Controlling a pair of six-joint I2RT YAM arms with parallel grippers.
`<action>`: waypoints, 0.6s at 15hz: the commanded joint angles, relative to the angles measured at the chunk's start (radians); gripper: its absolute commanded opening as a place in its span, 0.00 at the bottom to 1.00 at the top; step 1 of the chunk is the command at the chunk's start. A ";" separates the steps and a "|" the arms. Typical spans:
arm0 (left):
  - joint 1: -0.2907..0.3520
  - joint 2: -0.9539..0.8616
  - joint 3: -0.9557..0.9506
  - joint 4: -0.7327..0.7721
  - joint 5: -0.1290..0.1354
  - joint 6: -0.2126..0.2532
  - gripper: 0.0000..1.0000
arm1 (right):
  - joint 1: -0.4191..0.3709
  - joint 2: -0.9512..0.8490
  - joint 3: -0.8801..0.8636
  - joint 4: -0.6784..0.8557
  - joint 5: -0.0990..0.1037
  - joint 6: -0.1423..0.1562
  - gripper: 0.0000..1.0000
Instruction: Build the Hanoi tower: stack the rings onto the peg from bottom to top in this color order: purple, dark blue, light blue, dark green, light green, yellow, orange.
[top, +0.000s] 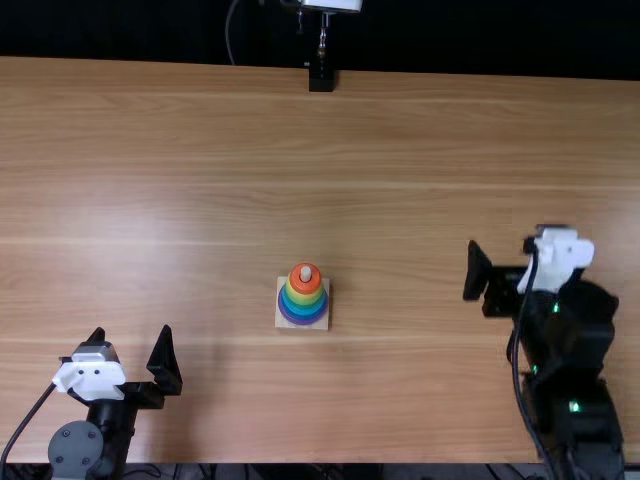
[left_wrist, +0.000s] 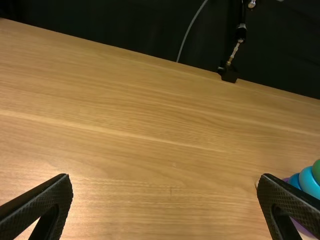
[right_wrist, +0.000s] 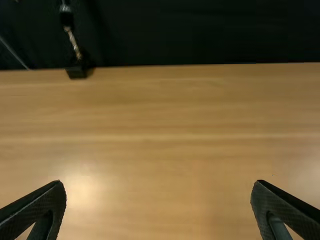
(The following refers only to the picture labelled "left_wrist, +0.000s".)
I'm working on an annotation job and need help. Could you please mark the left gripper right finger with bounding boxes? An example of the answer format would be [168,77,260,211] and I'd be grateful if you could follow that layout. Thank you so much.
[256,173,320,240]

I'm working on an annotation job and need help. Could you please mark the dark green ring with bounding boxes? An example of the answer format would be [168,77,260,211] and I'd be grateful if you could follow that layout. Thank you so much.
[311,159,320,187]

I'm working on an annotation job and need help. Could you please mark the black clamp stand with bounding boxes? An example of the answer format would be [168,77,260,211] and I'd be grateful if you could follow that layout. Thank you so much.
[216,0,258,84]

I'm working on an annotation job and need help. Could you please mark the light blue ring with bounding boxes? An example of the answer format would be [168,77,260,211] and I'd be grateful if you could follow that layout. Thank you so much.
[298,165,320,201]

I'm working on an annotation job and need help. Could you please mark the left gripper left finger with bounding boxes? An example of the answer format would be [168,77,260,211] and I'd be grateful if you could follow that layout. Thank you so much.
[0,173,74,240]

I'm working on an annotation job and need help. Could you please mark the dark blue ring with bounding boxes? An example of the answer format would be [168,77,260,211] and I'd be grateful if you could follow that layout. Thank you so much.
[288,172,305,191]

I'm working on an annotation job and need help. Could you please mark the grey cable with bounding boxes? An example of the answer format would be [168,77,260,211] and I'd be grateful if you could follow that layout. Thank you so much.
[175,0,210,63]

